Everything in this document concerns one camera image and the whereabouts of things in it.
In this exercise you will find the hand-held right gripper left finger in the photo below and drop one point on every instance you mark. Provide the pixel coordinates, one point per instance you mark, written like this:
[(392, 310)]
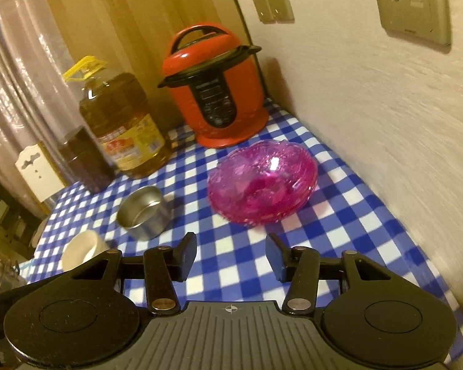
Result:
[(187, 256)]

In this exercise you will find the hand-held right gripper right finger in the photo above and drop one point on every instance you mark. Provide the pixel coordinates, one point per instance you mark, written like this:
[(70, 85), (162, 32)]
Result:
[(276, 256)]

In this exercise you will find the pink transparent plate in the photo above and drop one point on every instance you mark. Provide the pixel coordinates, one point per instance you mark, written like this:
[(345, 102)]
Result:
[(262, 177), (254, 222), (231, 211)]

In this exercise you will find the small metal bowl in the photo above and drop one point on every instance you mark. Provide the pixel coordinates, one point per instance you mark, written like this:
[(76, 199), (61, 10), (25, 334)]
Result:
[(146, 221)]

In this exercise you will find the cream round bowl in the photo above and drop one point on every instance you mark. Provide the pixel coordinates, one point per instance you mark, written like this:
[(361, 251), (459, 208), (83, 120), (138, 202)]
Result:
[(83, 246)]

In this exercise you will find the blue white checked tablecloth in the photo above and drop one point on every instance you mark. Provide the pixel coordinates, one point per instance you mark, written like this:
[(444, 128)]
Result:
[(351, 219)]

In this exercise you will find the dark stacked crates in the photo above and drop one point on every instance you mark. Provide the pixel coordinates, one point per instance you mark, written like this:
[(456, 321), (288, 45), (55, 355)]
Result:
[(4, 216)]

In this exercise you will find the large cooking oil bottle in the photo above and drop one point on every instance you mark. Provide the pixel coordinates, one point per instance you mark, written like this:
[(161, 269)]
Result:
[(131, 138)]

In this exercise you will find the white wooden chair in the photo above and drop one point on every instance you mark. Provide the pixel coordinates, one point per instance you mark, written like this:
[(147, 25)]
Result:
[(34, 169)]

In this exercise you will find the brown cylindrical canister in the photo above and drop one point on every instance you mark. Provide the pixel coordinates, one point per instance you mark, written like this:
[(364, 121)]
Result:
[(85, 162)]

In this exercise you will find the red electric pressure cooker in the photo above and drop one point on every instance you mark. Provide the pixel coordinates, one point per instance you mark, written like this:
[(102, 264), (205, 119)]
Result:
[(185, 96)]

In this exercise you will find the beige curtain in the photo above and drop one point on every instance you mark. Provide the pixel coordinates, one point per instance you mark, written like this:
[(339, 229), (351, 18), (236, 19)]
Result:
[(23, 65)]

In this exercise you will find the beige wall socket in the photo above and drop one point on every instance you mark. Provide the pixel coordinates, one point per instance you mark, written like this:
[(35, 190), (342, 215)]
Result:
[(278, 0), (261, 5)]

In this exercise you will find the beige wall outlet plate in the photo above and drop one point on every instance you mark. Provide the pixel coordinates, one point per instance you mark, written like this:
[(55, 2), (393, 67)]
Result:
[(413, 4)]

